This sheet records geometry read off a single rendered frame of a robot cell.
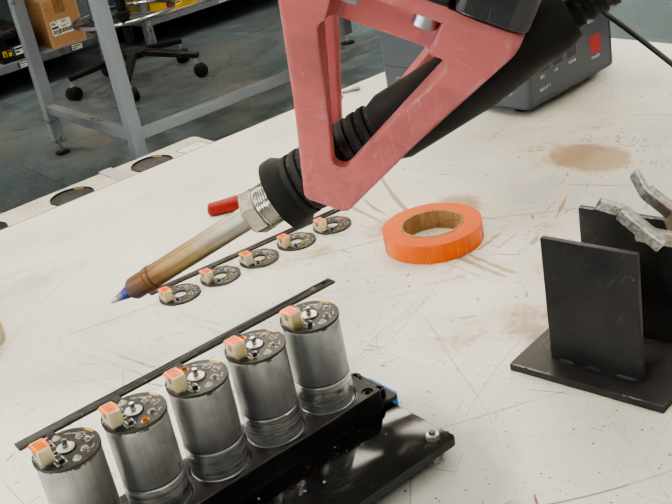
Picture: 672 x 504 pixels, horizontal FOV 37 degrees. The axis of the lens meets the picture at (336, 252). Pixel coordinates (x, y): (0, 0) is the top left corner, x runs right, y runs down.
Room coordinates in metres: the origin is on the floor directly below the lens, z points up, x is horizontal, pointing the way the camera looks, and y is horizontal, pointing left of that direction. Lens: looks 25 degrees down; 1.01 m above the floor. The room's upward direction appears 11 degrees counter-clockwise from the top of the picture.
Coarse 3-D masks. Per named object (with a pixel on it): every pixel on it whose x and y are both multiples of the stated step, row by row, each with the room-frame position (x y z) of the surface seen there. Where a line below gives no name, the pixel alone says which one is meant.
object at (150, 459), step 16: (128, 416) 0.32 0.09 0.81; (144, 432) 0.31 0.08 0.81; (160, 432) 0.32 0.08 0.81; (112, 448) 0.32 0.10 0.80; (128, 448) 0.31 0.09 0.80; (144, 448) 0.31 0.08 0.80; (160, 448) 0.31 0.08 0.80; (176, 448) 0.32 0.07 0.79; (128, 464) 0.31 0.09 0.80; (144, 464) 0.31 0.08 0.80; (160, 464) 0.31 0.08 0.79; (176, 464) 0.32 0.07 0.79; (128, 480) 0.31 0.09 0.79; (144, 480) 0.31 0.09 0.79; (160, 480) 0.31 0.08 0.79; (176, 480) 0.32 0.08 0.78; (128, 496) 0.32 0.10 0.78; (144, 496) 0.31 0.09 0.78; (160, 496) 0.31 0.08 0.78; (176, 496) 0.31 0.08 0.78
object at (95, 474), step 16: (64, 448) 0.31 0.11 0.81; (96, 464) 0.30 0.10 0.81; (48, 480) 0.30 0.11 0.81; (64, 480) 0.29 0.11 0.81; (80, 480) 0.30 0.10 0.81; (96, 480) 0.30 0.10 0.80; (112, 480) 0.31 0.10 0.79; (48, 496) 0.30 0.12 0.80; (64, 496) 0.30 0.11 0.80; (80, 496) 0.30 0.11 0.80; (96, 496) 0.30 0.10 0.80; (112, 496) 0.30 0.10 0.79
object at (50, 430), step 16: (320, 288) 0.39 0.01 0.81; (288, 304) 0.38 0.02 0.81; (256, 320) 0.37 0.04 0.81; (224, 336) 0.37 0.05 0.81; (192, 352) 0.36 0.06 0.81; (160, 368) 0.35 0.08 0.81; (128, 384) 0.34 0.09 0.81; (144, 384) 0.34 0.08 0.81; (96, 400) 0.34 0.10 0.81; (112, 400) 0.33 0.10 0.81; (80, 416) 0.33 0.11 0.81; (48, 432) 0.32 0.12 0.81
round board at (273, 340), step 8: (240, 336) 0.36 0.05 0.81; (248, 336) 0.36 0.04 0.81; (256, 336) 0.36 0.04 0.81; (264, 336) 0.36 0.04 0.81; (272, 336) 0.36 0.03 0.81; (280, 336) 0.36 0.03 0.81; (264, 344) 0.35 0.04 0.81; (272, 344) 0.35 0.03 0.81; (280, 344) 0.35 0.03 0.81; (224, 352) 0.35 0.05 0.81; (248, 352) 0.35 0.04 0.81; (256, 352) 0.35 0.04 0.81; (272, 352) 0.35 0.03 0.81; (280, 352) 0.35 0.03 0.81; (232, 360) 0.35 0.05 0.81; (240, 360) 0.34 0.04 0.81; (248, 360) 0.34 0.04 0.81; (256, 360) 0.34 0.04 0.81; (264, 360) 0.34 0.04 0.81
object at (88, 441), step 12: (60, 432) 0.32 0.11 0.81; (72, 432) 0.32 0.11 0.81; (84, 432) 0.32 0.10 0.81; (96, 432) 0.31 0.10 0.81; (84, 444) 0.31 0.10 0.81; (96, 444) 0.31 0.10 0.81; (60, 456) 0.30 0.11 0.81; (72, 456) 0.30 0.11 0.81; (84, 456) 0.30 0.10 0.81; (36, 468) 0.30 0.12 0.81; (48, 468) 0.30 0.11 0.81; (60, 468) 0.30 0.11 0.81; (72, 468) 0.30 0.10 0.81
